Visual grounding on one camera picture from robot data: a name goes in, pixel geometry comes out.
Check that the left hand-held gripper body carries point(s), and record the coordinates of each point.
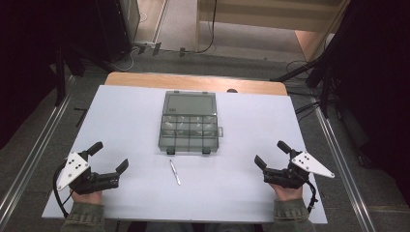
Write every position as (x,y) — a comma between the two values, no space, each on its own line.
(75,167)

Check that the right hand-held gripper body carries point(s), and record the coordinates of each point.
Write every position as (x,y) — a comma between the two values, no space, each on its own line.
(290,177)

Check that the person's right hand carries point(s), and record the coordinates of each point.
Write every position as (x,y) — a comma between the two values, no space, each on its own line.
(287,193)

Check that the person's left hand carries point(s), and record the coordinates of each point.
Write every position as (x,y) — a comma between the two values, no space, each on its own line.
(88,198)

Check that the white board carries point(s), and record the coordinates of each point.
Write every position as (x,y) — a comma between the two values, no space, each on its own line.
(129,129)

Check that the thin silver metal tool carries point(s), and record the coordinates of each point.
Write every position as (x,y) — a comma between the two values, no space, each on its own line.
(175,172)

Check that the black metal stand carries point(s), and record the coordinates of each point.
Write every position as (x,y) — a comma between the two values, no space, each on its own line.
(60,77)
(324,83)

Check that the grey clear compartment box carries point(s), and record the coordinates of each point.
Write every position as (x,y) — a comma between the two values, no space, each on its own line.
(188,129)

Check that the small dark round object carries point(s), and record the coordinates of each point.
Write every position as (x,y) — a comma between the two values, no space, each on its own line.
(232,91)

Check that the wooden table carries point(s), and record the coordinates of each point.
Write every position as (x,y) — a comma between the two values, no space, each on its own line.
(193,82)

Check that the dark computer tower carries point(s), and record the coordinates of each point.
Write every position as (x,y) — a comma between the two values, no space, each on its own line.
(119,25)

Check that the light wooden furniture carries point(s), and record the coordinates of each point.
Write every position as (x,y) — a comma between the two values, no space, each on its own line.
(257,16)

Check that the metal floor rail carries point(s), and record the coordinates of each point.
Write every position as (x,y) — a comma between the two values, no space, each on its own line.
(35,148)
(345,170)

